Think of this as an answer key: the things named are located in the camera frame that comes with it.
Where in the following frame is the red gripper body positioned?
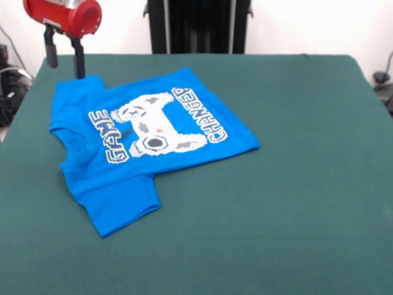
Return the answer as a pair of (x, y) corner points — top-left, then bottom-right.
(22, 0), (103, 40)

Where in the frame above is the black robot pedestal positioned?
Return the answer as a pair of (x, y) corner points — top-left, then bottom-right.
(142, 0), (254, 55)

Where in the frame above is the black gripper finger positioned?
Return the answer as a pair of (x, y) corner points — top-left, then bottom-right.
(43, 25), (59, 69)
(70, 36), (87, 79)

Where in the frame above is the black stand base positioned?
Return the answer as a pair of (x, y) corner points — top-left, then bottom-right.
(372, 71), (393, 116)
(0, 44), (34, 127)

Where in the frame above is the dark green table cloth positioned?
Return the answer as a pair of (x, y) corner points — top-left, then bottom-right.
(0, 54), (393, 295)

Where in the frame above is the blue shirt with white print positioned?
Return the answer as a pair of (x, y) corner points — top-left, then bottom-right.
(49, 66), (261, 239)

